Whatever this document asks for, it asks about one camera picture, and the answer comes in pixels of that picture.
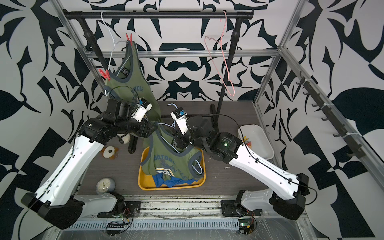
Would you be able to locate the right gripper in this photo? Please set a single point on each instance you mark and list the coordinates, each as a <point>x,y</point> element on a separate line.
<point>180,143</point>

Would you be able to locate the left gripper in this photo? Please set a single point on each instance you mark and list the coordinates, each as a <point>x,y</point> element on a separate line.
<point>146,129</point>

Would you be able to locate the green tank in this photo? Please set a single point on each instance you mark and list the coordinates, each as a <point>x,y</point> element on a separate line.
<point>128,83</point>
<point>168,161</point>

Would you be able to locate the blue tank top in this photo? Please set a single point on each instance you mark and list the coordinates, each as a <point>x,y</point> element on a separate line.
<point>174,182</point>

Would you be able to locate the pink wire hanger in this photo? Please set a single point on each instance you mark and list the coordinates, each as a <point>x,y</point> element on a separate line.
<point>222,51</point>

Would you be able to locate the blue wire hanger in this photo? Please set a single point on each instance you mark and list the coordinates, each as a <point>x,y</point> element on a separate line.
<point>177,132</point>

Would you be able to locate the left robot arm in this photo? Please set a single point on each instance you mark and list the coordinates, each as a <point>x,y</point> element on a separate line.
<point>55,201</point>

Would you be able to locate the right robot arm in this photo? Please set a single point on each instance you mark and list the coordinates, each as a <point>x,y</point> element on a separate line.
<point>286,192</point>

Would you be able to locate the white plush toy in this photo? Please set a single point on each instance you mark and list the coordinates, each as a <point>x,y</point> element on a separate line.
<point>124,138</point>

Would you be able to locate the brown white plush piece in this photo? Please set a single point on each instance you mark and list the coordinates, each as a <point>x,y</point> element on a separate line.
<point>109,152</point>

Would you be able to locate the yellow plastic tray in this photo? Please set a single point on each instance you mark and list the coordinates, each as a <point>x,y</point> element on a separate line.
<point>146,182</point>

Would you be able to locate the small round clock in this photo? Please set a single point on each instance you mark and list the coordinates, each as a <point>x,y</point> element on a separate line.
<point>105,185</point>

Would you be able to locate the white plastic bin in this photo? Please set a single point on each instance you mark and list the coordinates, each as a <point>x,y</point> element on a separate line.
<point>260,143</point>

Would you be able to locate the small circuit board left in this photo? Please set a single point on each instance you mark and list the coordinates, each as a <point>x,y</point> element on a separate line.
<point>115,228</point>

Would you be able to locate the small circuit board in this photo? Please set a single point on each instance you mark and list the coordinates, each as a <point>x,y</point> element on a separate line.
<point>247,226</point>
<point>115,228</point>

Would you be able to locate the small circuit board right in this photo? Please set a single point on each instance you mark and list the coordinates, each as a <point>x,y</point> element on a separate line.
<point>247,226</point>

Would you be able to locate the black clothes rack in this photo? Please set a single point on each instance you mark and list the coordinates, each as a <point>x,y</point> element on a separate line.
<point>239,16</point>

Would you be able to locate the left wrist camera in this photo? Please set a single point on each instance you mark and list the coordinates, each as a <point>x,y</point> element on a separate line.
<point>141,109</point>

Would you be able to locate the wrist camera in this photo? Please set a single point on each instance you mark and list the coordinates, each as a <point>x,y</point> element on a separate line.
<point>180,117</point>
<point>141,109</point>

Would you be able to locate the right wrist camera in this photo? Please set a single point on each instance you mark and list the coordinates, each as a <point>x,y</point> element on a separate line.
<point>180,117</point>

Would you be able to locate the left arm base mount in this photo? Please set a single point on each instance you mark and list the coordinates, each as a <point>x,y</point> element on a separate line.
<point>126,208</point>

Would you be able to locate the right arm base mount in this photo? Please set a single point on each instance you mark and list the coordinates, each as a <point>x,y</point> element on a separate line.
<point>233,208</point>

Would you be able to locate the black wall hook rail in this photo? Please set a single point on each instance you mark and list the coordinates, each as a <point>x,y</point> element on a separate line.
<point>334,116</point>

